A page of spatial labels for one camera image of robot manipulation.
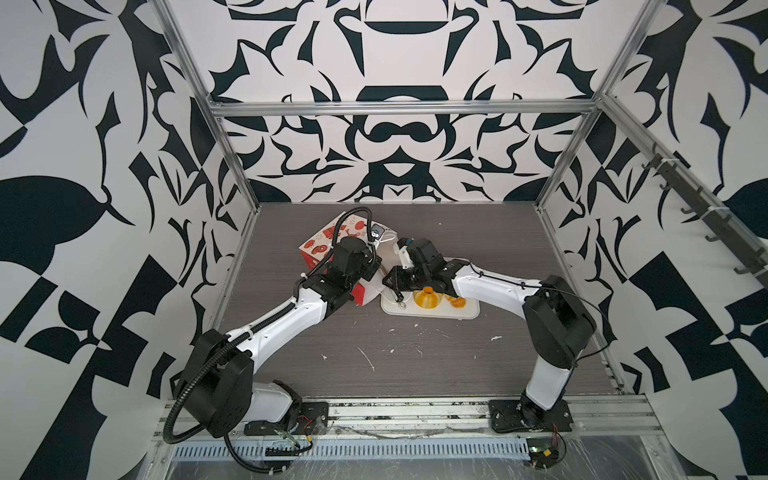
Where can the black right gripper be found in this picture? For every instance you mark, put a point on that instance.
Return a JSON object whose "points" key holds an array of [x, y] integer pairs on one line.
{"points": [[398, 282]]}

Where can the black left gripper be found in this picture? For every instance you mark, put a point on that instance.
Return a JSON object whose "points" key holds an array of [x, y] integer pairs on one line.
{"points": [[371, 267]]}

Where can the red white paper bag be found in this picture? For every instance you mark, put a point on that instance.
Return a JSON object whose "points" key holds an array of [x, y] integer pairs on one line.
{"points": [[355, 222]]}

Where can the yellow fake bread roll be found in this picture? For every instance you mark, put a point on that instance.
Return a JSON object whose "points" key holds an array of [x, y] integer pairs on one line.
{"points": [[427, 298]]}

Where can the ridged orange fake bread loaf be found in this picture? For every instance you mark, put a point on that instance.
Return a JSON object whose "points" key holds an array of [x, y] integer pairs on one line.
{"points": [[456, 302]]}

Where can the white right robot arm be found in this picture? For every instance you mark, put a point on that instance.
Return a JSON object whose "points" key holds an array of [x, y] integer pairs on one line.
{"points": [[558, 320]]}

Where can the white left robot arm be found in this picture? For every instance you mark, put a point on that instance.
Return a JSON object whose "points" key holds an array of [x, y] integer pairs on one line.
{"points": [[217, 389]]}

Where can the white plastic tray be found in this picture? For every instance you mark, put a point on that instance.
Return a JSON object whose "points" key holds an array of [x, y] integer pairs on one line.
{"points": [[443, 311]]}

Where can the small electronics board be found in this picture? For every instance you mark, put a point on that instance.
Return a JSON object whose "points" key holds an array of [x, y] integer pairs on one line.
{"points": [[546, 453]]}

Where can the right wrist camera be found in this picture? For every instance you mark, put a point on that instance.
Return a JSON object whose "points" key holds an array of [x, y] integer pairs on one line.
{"points": [[403, 253]]}

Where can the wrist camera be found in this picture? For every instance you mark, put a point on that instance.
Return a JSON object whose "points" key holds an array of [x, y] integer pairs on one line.
{"points": [[403, 253], [378, 231]]}

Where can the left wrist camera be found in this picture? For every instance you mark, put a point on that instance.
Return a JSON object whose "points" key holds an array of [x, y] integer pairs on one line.
{"points": [[378, 231]]}

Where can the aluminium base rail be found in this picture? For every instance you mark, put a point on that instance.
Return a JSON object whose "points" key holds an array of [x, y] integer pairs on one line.
{"points": [[593, 415]]}

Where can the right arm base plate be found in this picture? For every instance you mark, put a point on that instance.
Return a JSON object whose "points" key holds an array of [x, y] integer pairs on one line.
{"points": [[523, 415]]}

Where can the white slotted cable duct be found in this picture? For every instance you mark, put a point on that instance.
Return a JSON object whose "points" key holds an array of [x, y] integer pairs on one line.
{"points": [[327, 449]]}

